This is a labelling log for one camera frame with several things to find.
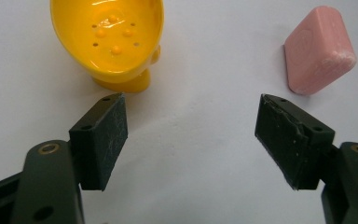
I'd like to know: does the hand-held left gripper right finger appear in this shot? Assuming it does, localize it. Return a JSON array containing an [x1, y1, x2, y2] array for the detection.
[[254, 93, 337, 191]]

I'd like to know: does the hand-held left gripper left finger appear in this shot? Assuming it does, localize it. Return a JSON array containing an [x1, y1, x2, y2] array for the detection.
[[68, 92, 129, 191]]

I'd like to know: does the pink soap bar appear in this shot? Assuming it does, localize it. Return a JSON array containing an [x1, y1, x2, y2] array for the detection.
[[282, 5, 358, 96]]

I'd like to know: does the yellow soap dish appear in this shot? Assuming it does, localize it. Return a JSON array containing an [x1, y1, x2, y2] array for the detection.
[[49, 0, 165, 94]]

